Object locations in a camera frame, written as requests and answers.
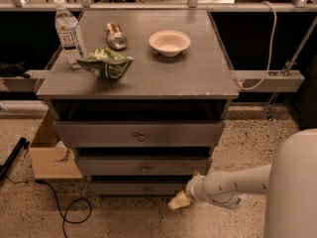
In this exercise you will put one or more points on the black object on rail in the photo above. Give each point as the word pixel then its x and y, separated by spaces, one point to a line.
pixel 13 70

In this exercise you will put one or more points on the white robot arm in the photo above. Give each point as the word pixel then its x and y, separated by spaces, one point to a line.
pixel 289 184

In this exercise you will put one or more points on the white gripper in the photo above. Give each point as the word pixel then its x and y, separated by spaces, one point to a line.
pixel 192 188

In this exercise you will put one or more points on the grey drawer cabinet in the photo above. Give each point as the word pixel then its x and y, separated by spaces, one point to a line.
pixel 194 86

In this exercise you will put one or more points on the grey drawer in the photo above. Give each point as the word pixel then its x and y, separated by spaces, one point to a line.
pixel 138 188
pixel 81 134
pixel 100 166

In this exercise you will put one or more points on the grey bottom drawer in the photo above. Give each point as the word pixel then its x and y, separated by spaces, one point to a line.
pixel 138 188

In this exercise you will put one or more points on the grey top drawer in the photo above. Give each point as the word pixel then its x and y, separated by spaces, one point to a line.
pixel 81 134

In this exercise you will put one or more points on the black pole on floor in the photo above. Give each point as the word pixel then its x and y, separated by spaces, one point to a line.
pixel 21 144

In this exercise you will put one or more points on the green chip bag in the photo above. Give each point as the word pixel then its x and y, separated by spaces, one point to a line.
pixel 106 63

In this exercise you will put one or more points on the crushed metal can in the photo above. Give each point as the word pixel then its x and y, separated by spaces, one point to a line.
pixel 115 37

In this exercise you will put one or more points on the cardboard box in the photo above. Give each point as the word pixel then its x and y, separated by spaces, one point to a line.
pixel 51 159

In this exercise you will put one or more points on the white paper bowl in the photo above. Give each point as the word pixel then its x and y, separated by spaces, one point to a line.
pixel 169 43

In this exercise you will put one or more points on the clear plastic water bottle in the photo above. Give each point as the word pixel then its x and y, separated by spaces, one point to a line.
pixel 69 33

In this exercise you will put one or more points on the grey middle drawer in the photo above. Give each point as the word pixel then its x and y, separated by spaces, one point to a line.
pixel 100 166

